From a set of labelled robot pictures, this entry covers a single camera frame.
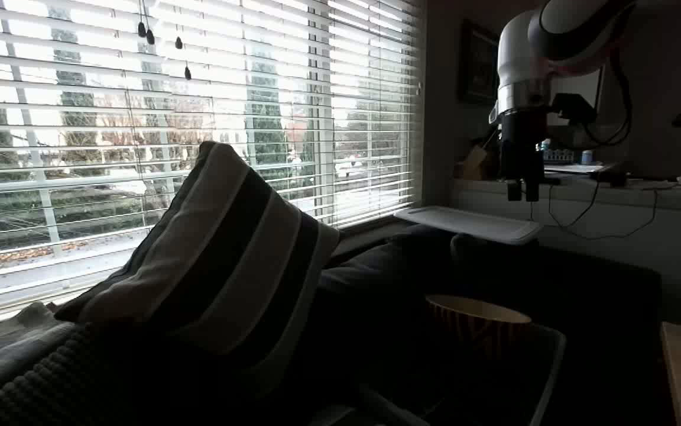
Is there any clear plastic storage bin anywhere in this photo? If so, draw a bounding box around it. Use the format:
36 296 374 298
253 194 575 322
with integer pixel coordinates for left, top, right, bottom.
307 319 570 426

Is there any white counter cabinet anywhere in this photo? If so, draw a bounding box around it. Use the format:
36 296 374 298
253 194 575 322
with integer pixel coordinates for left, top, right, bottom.
448 179 681 322

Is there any thin black hanging cable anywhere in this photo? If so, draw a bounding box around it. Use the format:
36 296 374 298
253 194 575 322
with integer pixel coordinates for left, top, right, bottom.
543 182 662 244

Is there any white striped knit cloth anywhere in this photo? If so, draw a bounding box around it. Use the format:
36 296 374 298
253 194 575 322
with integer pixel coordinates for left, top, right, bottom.
54 141 342 399

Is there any white side shelf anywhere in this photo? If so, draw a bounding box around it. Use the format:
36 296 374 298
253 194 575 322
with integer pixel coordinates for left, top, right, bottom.
391 205 545 248

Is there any computer monitor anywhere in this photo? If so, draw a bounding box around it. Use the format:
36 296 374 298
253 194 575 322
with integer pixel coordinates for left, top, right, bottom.
547 67 604 122

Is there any dark knitted blanket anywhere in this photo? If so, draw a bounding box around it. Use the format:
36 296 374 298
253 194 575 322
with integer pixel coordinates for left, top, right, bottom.
0 317 224 426

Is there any grey fabric cloth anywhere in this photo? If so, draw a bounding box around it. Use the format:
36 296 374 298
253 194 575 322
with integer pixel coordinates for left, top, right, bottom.
195 215 673 426
316 226 455 322

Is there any dark framed wall picture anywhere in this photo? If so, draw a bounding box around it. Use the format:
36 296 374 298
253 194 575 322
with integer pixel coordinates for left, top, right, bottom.
453 20 501 109

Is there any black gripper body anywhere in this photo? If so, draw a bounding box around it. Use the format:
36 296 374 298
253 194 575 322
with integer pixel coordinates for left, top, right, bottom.
499 112 551 188

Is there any light grey cloth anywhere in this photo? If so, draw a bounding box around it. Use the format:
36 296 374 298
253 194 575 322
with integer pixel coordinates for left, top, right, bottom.
0 302 80 409

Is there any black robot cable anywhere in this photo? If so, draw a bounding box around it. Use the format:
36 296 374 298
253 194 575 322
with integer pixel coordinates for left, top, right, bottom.
584 46 636 151

